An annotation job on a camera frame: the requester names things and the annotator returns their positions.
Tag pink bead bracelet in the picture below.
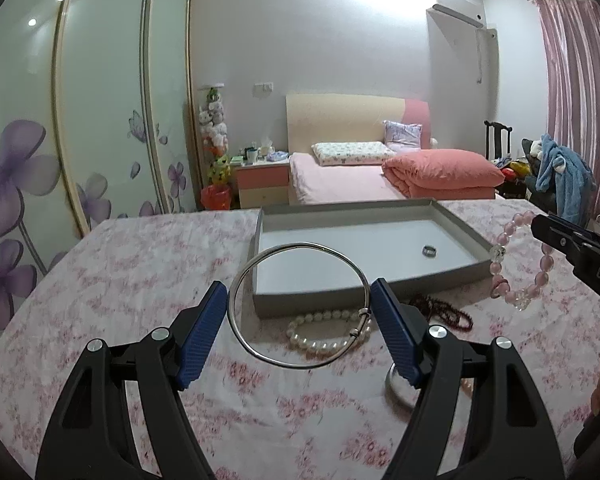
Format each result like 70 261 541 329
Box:
488 211 556 311

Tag wide silver cuff bangle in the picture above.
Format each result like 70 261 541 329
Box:
385 363 419 413

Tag thin silver bangle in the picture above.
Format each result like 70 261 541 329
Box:
227 242 372 370

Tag blue bathrobe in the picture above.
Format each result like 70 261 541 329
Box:
535 134 597 228

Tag dark wooden chair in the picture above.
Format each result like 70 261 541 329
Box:
484 120 514 159

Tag folded salmon duvet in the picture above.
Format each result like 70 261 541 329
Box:
381 148 504 200

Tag pink floral bed sheet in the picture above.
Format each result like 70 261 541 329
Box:
0 198 600 480

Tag pink striped curtain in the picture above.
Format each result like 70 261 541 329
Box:
531 0 600 210

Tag lilac patterned pillow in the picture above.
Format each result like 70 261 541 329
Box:
382 120 422 153

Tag grey cardboard tray box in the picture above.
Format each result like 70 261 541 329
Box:
251 200 492 318

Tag white floral pillow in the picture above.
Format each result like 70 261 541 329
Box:
312 141 396 166

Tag red waste bin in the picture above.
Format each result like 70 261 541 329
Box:
201 184 233 210

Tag white air conditioner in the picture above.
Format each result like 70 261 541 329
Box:
428 0 489 29

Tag pink mattress sheet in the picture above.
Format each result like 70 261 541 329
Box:
288 153 405 205

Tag beige pink headboard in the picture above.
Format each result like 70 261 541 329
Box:
286 93 431 153

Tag pink bedside table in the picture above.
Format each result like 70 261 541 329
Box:
235 162 290 209

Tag white mug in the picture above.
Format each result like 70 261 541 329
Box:
244 148 258 165

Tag stack of plush toys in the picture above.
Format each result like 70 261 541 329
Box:
197 84 230 185

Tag floral sliding wardrobe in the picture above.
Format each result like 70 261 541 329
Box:
0 0 199 336

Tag dark red bead necklace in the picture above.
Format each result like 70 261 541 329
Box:
409 294 476 334

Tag white pearl bracelet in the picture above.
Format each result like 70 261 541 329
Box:
285 308 371 359

